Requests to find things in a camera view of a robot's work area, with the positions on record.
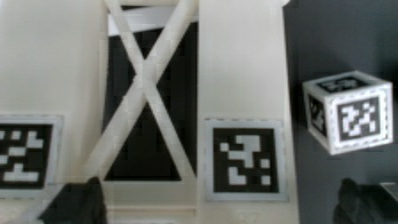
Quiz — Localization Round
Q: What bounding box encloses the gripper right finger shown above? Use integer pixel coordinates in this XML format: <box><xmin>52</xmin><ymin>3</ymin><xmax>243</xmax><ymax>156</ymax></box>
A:
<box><xmin>332</xmin><ymin>178</ymin><xmax>398</xmax><ymax>224</ymax></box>

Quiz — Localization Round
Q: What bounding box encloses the white chair leg block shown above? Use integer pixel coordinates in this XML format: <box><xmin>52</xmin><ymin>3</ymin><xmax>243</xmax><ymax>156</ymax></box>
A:
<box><xmin>302</xmin><ymin>71</ymin><xmax>393</xmax><ymax>155</ymax></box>

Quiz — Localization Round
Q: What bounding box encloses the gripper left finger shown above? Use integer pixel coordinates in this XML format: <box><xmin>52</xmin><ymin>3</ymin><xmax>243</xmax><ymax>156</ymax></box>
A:
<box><xmin>39</xmin><ymin>177</ymin><xmax>108</xmax><ymax>224</ymax></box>

